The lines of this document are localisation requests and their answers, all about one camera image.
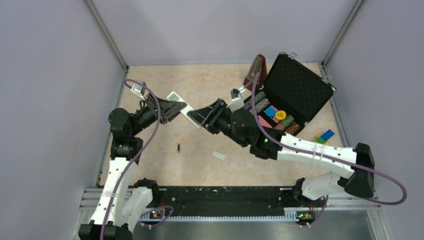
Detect black poker chip case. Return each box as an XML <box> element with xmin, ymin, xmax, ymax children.
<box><xmin>243</xmin><ymin>53</ymin><xmax>336</xmax><ymax>136</ymax></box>

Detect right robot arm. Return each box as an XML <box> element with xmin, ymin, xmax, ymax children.
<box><xmin>187</xmin><ymin>98</ymin><xmax>374</xmax><ymax>206</ymax></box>

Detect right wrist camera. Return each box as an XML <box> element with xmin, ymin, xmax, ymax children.
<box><xmin>227</xmin><ymin>86</ymin><xmax>245</xmax><ymax>112</ymax></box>

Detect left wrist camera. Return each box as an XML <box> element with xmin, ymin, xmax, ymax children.
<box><xmin>131</xmin><ymin>80</ymin><xmax>146</xmax><ymax>100</ymax></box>

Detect purple cable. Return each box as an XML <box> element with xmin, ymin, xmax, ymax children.
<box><xmin>99</xmin><ymin>78</ymin><xmax>162</xmax><ymax>240</ymax></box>
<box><xmin>245</xmin><ymin>72</ymin><xmax>408</xmax><ymax>206</ymax></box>

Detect white battery cover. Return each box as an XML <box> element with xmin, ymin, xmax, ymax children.
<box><xmin>212</xmin><ymin>151</ymin><xmax>226</xmax><ymax>161</ymax></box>

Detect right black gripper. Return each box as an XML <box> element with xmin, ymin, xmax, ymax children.
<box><xmin>188</xmin><ymin>99</ymin><xmax>249</xmax><ymax>148</ymax></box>

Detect white remote control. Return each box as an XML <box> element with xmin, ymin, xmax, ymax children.
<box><xmin>166</xmin><ymin>91</ymin><xmax>201</xmax><ymax>129</ymax></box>

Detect yellow poker chip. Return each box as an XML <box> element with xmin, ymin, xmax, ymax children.
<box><xmin>274</xmin><ymin>110</ymin><xmax>287</xmax><ymax>121</ymax></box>

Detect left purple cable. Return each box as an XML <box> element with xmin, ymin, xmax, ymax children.
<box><xmin>99</xmin><ymin>78</ymin><xmax>162</xmax><ymax>240</ymax></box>

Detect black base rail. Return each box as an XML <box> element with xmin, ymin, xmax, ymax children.
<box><xmin>132</xmin><ymin>178</ymin><xmax>325</xmax><ymax>222</ymax></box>

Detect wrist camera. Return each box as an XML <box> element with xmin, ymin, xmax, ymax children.
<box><xmin>227</xmin><ymin>86</ymin><xmax>245</xmax><ymax>112</ymax></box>
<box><xmin>131</xmin><ymin>80</ymin><xmax>146</xmax><ymax>100</ymax></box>

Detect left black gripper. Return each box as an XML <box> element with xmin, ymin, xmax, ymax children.
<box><xmin>130</xmin><ymin>91</ymin><xmax>188</xmax><ymax>136</ymax></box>

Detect colourful toy bricks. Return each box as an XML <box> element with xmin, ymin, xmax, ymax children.
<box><xmin>315</xmin><ymin>129</ymin><xmax>335</xmax><ymax>145</ymax></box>

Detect brown wooden metronome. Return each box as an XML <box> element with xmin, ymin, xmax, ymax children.
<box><xmin>243</xmin><ymin>54</ymin><xmax>268</xmax><ymax>91</ymax></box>

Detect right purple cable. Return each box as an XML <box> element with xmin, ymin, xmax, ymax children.
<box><xmin>245</xmin><ymin>72</ymin><xmax>408</xmax><ymax>206</ymax></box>

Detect blue poker chip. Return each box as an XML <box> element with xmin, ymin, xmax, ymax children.
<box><xmin>265</xmin><ymin>107</ymin><xmax>277</xmax><ymax>118</ymax></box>

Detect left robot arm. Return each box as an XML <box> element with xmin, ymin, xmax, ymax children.
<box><xmin>77</xmin><ymin>94</ymin><xmax>187</xmax><ymax>240</ymax></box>

